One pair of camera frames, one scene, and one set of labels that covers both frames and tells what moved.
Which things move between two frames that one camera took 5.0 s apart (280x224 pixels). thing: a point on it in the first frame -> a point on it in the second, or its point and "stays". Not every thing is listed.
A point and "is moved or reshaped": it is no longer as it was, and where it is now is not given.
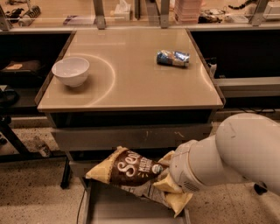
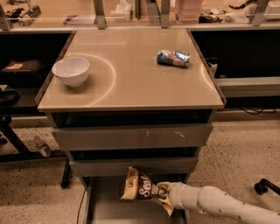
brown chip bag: x=134 y=171 is moved or reshaped
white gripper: x=183 y=168 -> x=176 y=194
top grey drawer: x=148 y=138 stays
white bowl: x=73 y=71 stays
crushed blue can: x=177 y=59 stays
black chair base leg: x=261 y=188 stays
